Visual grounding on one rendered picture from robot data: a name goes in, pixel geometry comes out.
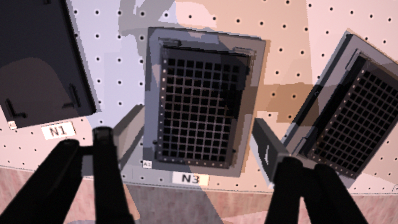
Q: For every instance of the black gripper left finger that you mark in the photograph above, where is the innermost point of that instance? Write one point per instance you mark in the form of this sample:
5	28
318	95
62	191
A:
48	194

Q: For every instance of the white label reading n1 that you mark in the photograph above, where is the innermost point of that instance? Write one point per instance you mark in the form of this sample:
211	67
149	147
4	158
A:
58	130

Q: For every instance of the white n3 label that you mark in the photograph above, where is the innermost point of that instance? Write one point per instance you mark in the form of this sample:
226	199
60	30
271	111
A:
191	179

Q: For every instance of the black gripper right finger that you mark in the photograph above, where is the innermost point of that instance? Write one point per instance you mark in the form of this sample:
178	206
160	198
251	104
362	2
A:
320	185

